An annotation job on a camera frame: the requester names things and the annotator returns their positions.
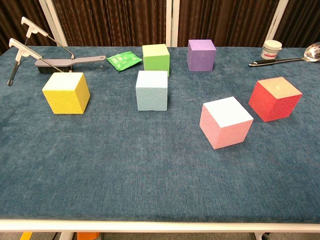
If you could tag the green foam cube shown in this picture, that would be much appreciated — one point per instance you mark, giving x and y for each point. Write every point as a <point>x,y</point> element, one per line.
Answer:
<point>155,58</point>

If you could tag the pink foam cube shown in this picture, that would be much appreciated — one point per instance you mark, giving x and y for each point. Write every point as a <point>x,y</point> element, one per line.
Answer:
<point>225,127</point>

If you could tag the purple foam cube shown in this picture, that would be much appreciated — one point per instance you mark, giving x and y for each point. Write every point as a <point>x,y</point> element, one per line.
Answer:
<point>201,56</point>

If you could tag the red foam cube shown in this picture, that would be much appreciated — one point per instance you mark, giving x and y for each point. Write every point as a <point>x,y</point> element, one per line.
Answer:
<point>272,102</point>

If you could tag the light blue foam cube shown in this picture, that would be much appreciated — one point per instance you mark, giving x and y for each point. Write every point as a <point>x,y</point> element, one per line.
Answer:
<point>151,95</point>

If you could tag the blue table cloth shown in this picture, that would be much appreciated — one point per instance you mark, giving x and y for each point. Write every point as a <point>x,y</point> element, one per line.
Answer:
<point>150,162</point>

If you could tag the green sachet packet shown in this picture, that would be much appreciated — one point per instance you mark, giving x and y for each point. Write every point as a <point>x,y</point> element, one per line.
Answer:
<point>123,60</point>

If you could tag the yellow foam cube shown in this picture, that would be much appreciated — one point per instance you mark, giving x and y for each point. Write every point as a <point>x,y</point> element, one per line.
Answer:
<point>66,97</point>

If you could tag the dark brown curtain panel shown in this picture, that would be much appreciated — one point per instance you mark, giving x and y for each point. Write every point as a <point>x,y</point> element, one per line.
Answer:
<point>225,20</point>
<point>112,22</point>
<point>305,20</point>
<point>15,15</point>

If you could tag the grey brush black bristles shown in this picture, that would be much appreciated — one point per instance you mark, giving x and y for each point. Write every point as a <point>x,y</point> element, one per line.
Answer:
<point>57,63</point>

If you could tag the white jar red label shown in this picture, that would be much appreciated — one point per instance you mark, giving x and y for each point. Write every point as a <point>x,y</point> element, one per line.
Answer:
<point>270,50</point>

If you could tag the orange plastic object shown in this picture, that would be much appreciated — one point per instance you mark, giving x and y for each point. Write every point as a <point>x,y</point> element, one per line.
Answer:
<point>88,236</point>

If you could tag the black caster wheel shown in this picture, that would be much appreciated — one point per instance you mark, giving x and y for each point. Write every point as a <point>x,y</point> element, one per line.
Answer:
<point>266,236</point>

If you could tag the white partition post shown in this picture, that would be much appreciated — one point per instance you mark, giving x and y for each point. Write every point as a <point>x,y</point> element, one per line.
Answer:
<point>278,17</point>
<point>53,22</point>
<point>172,22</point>

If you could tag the white table frame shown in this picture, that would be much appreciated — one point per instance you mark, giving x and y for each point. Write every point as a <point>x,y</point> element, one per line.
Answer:
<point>160,226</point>

